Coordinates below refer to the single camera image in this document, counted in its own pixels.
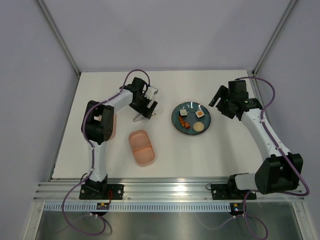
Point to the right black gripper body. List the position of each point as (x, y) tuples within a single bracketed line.
[(224, 105)]

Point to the pink lunch box lid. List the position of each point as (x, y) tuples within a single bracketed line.
[(114, 126)]

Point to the cucumber sushi roll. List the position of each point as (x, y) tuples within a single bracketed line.
[(183, 113)]

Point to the white cat paw tongs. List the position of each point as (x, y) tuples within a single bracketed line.
[(140, 117)]

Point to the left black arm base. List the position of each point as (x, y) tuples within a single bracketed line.
[(111, 191)]

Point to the pink divided lunch box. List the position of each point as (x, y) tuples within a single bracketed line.
[(142, 148)]

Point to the white slotted cable duct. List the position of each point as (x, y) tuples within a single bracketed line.
[(140, 207)]

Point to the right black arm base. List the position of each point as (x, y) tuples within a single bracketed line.
[(222, 192)]

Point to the orange salmon sushi roll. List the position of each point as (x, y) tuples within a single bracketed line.
[(200, 114)]

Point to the right aluminium frame post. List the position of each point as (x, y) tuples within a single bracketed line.
[(275, 35)]

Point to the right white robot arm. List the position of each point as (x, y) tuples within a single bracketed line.
[(280, 171)]

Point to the aluminium mounting rail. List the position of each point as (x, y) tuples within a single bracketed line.
[(166, 189)]

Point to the left aluminium frame post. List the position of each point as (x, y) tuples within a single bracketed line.
[(49, 19)]

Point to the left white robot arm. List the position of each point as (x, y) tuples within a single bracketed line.
[(98, 121)]

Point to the aluminium frame post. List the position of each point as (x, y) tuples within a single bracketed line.
[(49, 19), (275, 35)]

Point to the beige steamed bun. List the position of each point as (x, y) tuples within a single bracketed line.
[(198, 126)]

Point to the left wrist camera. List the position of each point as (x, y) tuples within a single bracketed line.
[(151, 92)]

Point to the blue ceramic plate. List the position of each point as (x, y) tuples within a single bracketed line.
[(191, 118)]

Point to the long brown sausage piece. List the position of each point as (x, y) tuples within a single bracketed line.
[(181, 121)]

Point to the short red sausage piece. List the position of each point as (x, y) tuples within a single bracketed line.
[(186, 125)]

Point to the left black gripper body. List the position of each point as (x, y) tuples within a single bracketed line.
[(141, 106)]

